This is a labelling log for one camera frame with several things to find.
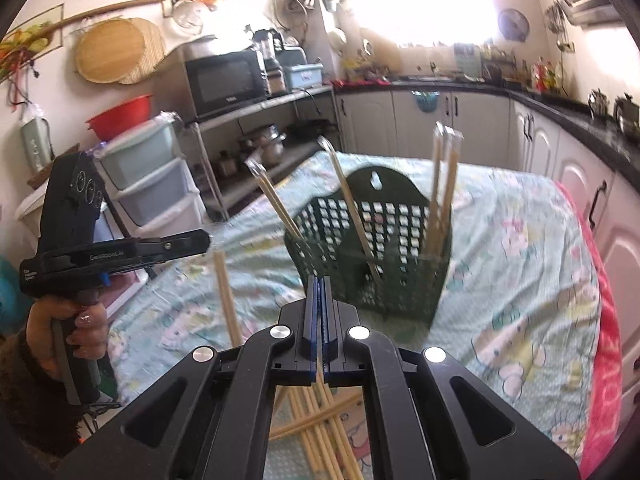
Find steel lidded tray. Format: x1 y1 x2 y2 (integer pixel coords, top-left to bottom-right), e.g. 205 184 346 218
172 35 218 61

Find clear plastic lid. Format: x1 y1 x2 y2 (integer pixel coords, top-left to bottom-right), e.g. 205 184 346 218
171 0 210 28

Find small round wall fan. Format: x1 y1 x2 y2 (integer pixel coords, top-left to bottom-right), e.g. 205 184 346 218
497 7 531 42

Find stacked steel pots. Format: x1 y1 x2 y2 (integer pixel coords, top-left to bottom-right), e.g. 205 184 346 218
237 124 288 166

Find black frying pan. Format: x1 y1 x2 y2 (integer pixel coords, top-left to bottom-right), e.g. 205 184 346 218
287 119 338 141

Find black blender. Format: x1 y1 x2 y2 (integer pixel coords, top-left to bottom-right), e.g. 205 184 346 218
252 29 283 93

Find red plastic basin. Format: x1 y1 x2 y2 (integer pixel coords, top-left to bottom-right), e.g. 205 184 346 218
86 94 153 141

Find steel pot with lid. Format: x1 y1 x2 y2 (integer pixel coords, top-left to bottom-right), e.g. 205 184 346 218
614 94 640 136

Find black kitchen countertop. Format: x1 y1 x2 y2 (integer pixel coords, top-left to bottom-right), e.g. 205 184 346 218
332 76 640 191

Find blue plastic box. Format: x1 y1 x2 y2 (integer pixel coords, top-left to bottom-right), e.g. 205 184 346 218
282 62 323 93

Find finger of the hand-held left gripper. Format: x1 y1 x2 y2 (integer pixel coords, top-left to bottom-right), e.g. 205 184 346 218
139 229 211 266

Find kitchen window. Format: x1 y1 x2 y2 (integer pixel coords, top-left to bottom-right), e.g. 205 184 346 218
350 0 493 48

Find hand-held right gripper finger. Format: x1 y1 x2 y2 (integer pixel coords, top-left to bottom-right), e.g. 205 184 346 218
57 275 321 480
320 277 586 480

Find long wooden rolling pin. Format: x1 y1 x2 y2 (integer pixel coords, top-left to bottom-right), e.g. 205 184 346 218
30 0 167 43

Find pink towel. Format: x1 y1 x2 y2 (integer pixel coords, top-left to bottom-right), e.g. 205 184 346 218
552 180 626 478

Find person's left hand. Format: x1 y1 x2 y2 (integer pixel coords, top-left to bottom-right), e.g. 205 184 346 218
25 295 108 386

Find round bamboo board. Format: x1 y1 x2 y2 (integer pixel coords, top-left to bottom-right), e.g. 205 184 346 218
75 19 147 83

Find dark green utensil basket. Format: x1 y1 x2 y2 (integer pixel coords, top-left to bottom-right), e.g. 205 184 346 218
284 165 453 330

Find cooking oil bottles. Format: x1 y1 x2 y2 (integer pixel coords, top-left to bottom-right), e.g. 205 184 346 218
532 57 563 93

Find teal knife holder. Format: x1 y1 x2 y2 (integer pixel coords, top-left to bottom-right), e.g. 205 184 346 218
452 42 481 78

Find small hanging kitchen tools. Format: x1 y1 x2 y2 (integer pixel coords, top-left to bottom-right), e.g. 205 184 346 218
545 2 568 46

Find black microwave oven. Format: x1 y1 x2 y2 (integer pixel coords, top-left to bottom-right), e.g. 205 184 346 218
184 50 271 118

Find cartoon printed tablecloth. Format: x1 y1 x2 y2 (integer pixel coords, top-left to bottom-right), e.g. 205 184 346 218
107 152 603 480

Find metal shelf rack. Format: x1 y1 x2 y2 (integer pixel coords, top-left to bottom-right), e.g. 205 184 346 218
187 85 336 221

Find steel kettle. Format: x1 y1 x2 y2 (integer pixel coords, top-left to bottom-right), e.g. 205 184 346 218
587 89 611 118

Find blue hanging bin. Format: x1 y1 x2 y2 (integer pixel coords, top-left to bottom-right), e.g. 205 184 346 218
411 90 441 113

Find round woven mat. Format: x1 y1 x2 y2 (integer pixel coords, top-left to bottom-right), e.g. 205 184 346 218
117 17 167 86

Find wooden chopstick pair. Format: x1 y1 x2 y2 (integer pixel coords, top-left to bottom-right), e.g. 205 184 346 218
245 158 313 251
437 127 463 256
212 251 243 348
425 121 447 258
317 136 383 283

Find person's left forearm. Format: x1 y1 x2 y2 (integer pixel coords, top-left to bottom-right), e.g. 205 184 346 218
0 332 101 466

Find green and blue drawer unit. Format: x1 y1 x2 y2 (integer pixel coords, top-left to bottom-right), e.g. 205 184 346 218
92 115 206 231

